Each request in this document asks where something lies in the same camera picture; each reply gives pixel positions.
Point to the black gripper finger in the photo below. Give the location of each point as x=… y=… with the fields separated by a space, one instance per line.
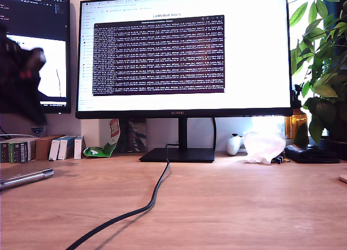
x=21 y=98

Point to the blue shield sticker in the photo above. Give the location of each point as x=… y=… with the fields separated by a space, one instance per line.
x=38 y=130

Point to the green and white carton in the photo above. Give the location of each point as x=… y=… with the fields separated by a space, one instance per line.
x=21 y=152

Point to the brown cardboard box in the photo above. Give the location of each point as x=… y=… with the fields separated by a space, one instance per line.
x=42 y=148

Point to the dark green carton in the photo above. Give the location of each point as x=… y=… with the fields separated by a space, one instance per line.
x=4 y=152

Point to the white and blue small box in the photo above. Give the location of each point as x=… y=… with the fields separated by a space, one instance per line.
x=54 y=150
x=78 y=148
x=64 y=149

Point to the black monitor with code windows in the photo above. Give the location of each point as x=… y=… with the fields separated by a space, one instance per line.
x=54 y=16

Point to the green snack bag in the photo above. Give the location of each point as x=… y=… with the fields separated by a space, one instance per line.
x=102 y=151

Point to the patterned grey book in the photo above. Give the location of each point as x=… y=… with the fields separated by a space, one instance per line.
x=137 y=136

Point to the large black Huawei monitor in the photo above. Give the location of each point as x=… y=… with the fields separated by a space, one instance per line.
x=162 y=57

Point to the white game controller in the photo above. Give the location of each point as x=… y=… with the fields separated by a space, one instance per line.
x=233 y=146

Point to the crumpled white plastic bag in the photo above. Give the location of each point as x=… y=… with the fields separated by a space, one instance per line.
x=264 y=148

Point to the amber glass pump bottle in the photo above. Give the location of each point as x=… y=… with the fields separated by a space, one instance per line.
x=296 y=125

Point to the black leather pouch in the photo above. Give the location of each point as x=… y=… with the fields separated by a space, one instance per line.
x=311 y=153

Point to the green leafy houseplant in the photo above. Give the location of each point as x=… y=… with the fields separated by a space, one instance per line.
x=328 y=76

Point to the dark plant pot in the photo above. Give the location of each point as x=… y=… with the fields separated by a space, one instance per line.
x=336 y=147

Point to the round wooden coaster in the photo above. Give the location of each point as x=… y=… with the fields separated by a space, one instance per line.
x=343 y=178

